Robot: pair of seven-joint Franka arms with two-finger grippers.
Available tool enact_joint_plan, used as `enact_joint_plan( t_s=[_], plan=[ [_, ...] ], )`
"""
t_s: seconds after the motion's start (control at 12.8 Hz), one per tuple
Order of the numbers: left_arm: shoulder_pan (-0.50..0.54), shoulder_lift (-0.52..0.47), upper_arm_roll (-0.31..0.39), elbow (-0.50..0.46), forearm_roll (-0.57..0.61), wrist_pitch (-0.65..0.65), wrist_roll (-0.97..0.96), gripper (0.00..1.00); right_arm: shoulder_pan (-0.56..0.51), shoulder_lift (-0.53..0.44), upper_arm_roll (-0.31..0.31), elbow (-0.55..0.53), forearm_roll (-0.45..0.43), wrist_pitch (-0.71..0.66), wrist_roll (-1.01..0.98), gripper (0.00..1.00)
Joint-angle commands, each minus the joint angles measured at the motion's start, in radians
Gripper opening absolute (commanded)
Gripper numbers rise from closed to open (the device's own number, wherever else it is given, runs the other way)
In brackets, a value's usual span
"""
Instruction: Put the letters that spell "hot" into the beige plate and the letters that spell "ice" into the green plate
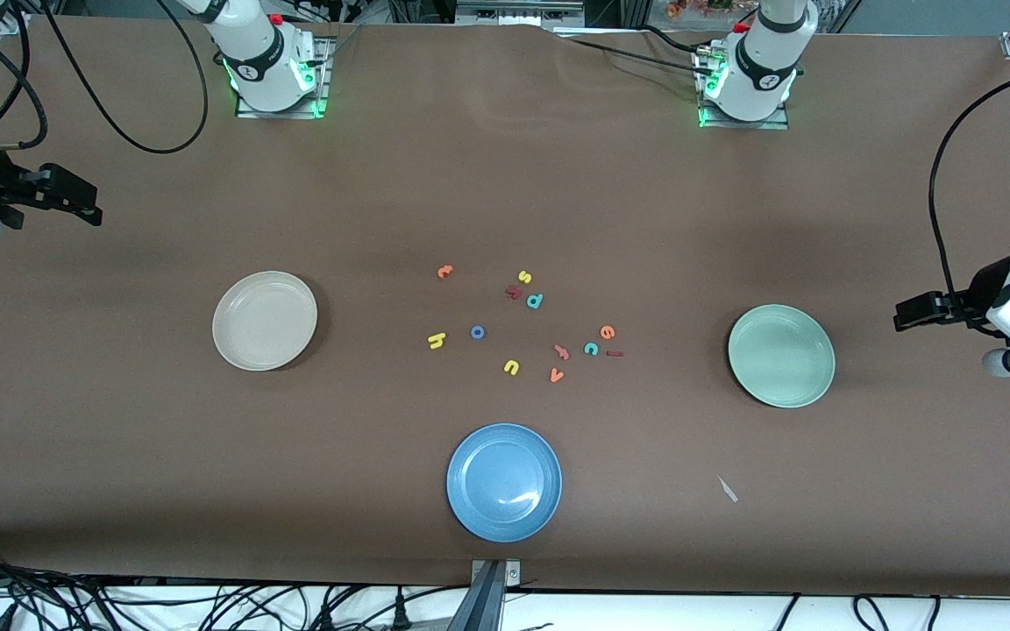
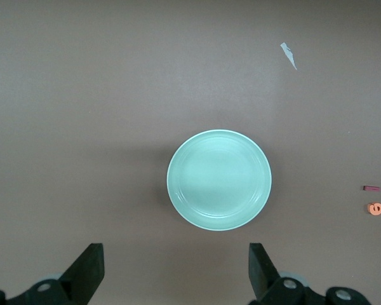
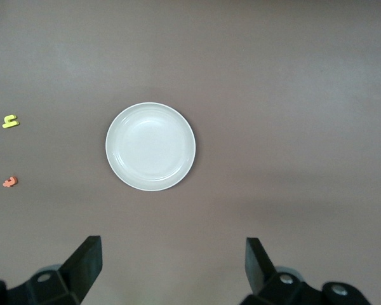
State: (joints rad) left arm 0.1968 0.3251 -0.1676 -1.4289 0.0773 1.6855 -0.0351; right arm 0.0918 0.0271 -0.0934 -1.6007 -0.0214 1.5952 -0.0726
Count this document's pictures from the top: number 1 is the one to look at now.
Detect blue plate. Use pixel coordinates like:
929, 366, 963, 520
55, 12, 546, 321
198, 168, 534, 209
446, 423, 563, 543

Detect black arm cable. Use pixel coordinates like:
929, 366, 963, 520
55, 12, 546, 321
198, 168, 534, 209
928, 66, 1010, 299
0, 0, 210, 155

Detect grey power strip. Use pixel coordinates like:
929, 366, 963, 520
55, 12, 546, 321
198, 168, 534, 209
455, 0, 585, 25

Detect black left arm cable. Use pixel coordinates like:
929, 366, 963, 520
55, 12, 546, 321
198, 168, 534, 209
928, 66, 1010, 299

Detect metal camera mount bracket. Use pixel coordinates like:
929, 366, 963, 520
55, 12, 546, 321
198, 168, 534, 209
470, 559, 522, 631

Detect black looped floor cables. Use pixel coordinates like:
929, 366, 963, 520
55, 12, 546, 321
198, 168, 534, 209
768, 594, 944, 631

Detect beige brown plate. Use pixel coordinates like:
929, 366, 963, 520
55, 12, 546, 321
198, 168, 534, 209
212, 271, 319, 372

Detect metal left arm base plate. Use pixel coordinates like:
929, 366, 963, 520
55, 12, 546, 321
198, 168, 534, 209
698, 48, 791, 131

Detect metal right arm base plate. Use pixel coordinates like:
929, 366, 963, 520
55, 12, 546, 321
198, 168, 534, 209
236, 39, 331, 119

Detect black base cable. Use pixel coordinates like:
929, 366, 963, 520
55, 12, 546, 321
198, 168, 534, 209
641, 25, 716, 55
568, 38, 712, 71

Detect brown paper table cover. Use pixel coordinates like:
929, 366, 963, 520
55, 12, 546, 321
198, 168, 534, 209
0, 16, 1010, 597

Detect tangled black cables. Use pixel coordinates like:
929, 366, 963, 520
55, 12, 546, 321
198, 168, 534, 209
0, 543, 313, 631

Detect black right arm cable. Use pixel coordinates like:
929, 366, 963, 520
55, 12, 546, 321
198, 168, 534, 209
0, 0, 210, 155

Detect pale green plate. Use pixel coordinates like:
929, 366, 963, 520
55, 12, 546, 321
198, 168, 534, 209
728, 304, 836, 409

